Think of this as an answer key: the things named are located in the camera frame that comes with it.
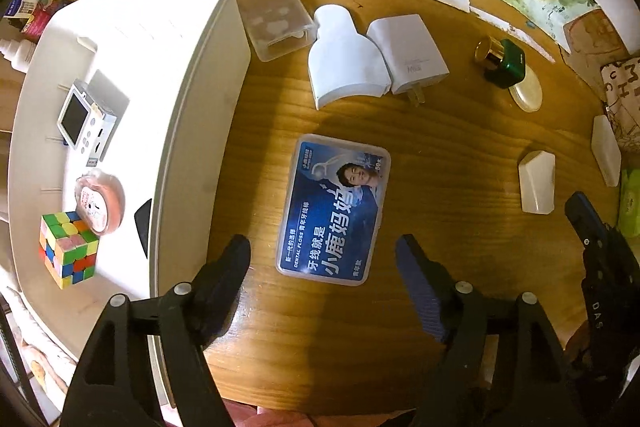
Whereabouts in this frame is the black charger plug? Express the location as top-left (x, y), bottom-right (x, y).
top-left (134, 199), bottom-right (153, 259)

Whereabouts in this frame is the pink round case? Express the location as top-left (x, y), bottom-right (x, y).
top-left (75, 169), bottom-right (126, 235)

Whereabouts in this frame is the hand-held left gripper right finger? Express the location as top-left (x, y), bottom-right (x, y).
top-left (395, 234), bottom-right (588, 427)

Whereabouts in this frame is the white plastic storage bin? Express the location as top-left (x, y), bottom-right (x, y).
top-left (7, 0), bottom-right (251, 360)

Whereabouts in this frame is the white soap box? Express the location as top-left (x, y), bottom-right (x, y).
top-left (591, 114), bottom-right (622, 188)

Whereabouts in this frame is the colourful puzzle cube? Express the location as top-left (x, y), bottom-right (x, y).
top-left (40, 211), bottom-right (98, 290)

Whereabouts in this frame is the white instant camera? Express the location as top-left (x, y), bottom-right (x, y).
top-left (57, 79), bottom-right (118, 162)

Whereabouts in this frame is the white spray bottle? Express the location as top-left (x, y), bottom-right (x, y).
top-left (0, 39), bottom-right (36, 72)

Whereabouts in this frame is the round gold compact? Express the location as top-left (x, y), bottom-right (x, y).
top-left (507, 69), bottom-right (543, 114)

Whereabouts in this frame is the white power adapter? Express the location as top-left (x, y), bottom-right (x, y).
top-left (366, 13), bottom-right (449, 108)

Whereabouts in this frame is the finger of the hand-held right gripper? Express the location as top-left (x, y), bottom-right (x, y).
top-left (564, 191), bottom-right (610, 253)

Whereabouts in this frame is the green perfume bottle gold cap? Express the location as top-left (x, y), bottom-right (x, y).
top-left (475, 36), bottom-right (526, 82)

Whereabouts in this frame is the white bottle-shaped plastic case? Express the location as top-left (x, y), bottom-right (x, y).
top-left (306, 5), bottom-right (392, 110)

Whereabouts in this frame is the clear plastic case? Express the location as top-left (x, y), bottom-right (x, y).
top-left (234, 0), bottom-right (315, 62)

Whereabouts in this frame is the pink floral bedding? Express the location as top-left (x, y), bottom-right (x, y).
top-left (0, 287), bottom-right (76, 408)

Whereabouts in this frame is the white paper strip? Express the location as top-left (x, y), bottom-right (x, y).
top-left (470, 4), bottom-right (556, 62)

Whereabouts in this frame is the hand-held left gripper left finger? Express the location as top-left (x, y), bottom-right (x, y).
top-left (60, 234), bottom-right (252, 427)

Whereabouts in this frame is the pink can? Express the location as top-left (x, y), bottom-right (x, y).
top-left (5, 0), bottom-right (56, 40)

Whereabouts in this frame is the blue dental floss box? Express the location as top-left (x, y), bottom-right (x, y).
top-left (276, 133), bottom-right (392, 288)

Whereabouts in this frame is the green tissue pack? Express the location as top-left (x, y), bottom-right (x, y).
top-left (617, 169), bottom-right (640, 238)

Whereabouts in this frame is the printed fabric basket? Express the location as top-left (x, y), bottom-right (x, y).
top-left (600, 57), bottom-right (640, 158)

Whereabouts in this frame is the brown cardboard sheet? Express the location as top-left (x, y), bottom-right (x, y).
top-left (562, 9), bottom-right (631, 82)

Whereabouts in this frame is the white wedge-shaped box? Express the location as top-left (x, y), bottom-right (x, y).
top-left (517, 149), bottom-right (556, 214)

